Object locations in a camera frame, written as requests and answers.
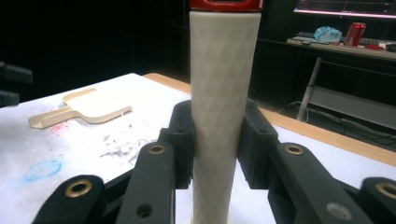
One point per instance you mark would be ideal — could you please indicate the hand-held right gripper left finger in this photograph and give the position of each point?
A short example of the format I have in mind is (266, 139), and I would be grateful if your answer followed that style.
(182, 146)

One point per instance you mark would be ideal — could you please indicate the white table cover sheet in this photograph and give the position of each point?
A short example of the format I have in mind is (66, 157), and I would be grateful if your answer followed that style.
(77, 149)

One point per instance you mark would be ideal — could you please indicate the cream hand brush red cap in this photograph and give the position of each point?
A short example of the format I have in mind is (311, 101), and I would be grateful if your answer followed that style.
(224, 93)

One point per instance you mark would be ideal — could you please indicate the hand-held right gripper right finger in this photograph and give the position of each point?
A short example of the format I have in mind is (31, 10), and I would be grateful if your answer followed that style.
(257, 146)

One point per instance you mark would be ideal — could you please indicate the red drink can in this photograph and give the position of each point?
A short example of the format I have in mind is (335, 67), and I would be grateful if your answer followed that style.
(355, 34)

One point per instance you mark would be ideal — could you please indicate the cream plastic dustpan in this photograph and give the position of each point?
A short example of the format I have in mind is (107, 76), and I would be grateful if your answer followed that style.
(90, 107)

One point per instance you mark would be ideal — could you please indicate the white metal desk frame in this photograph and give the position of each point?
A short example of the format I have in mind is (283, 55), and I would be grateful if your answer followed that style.
(351, 105)

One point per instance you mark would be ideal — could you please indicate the light blue crumpled cloth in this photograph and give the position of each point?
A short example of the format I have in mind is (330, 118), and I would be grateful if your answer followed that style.
(327, 34)

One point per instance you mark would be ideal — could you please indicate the pile of white paper scraps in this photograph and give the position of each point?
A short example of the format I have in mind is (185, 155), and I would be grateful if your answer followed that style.
(124, 146)

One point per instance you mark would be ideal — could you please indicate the small red flat item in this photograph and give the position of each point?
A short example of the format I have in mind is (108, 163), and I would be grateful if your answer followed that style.
(373, 47)

